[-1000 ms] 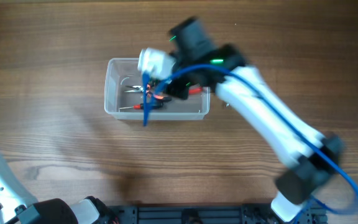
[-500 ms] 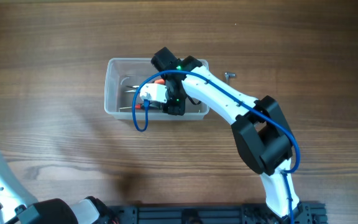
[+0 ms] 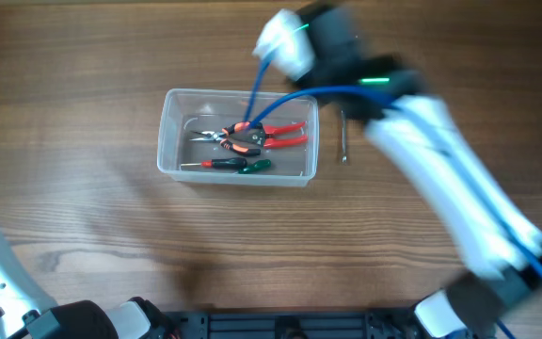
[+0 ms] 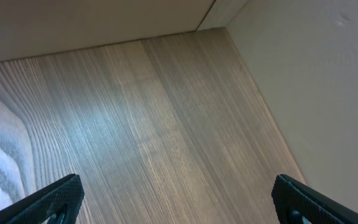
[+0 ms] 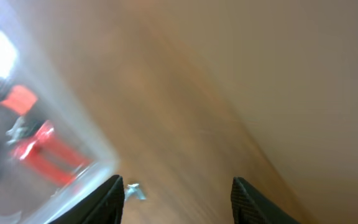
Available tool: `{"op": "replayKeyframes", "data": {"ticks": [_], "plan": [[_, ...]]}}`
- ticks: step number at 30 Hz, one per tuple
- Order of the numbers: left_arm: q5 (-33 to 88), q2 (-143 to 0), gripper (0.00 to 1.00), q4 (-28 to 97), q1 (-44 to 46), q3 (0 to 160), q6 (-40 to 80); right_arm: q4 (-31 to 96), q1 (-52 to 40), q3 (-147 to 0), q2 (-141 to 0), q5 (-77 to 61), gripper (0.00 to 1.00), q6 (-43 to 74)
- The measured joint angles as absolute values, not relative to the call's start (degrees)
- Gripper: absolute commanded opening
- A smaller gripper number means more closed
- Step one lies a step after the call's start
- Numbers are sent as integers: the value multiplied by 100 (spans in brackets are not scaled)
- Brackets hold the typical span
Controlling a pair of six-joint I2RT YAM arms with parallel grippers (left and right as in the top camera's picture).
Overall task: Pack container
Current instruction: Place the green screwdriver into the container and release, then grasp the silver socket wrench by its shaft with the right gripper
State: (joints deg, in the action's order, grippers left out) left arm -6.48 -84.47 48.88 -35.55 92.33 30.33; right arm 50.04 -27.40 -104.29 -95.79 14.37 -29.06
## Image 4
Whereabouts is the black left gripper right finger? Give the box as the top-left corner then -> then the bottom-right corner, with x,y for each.
272,174 -> 358,224

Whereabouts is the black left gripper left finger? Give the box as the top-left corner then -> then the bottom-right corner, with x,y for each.
0,174 -> 85,224

